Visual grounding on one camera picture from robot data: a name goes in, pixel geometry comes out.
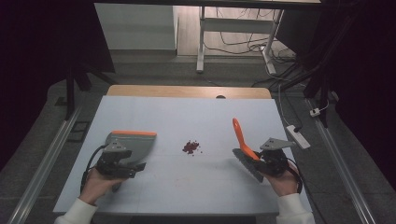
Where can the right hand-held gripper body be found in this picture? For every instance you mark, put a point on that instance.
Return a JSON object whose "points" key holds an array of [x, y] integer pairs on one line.
{"points": [[275, 160]]}

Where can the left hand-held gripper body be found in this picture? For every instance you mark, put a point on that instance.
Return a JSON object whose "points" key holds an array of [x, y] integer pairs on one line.
{"points": [[113, 161]]}

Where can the grey dustpan with orange edge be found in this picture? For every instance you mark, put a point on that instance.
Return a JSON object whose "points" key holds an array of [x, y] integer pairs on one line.
{"points": [[138, 147]]}

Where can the pile of red crumbs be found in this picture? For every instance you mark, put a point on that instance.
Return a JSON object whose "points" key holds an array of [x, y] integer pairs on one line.
{"points": [[190, 146]]}

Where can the person's right hand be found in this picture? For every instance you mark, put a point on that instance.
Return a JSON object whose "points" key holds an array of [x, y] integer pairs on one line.
{"points": [[285, 185]]}

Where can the person's left hand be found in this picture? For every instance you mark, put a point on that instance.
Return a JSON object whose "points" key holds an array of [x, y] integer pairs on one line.
{"points": [[96, 186]]}

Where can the white power strip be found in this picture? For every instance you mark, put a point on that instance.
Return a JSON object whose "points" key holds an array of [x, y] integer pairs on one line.
{"points": [[298, 137]]}

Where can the black floor plate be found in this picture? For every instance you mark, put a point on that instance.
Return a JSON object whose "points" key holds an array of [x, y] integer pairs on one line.
{"points": [[79, 131]]}

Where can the white table cover sheet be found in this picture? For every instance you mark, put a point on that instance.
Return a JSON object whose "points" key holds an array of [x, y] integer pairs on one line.
{"points": [[186, 186]]}

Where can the small white plug adaptor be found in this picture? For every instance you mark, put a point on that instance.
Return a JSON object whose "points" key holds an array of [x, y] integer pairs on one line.
{"points": [[315, 112]]}

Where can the black stand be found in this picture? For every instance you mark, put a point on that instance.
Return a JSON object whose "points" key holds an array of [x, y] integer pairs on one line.
{"points": [[317, 84], [70, 93]]}

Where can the wooden table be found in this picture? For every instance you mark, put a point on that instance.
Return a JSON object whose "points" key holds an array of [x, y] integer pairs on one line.
{"points": [[174, 91]]}

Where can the white cabinet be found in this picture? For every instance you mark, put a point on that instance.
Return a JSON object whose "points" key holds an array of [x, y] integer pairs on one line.
{"points": [[137, 28]]}

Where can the aluminium rail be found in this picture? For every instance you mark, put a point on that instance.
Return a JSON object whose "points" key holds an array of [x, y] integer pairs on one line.
{"points": [[43, 165], [339, 165]]}

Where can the white desk frame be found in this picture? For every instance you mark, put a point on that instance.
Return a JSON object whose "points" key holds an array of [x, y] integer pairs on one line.
{"points": [[236, 25]]}

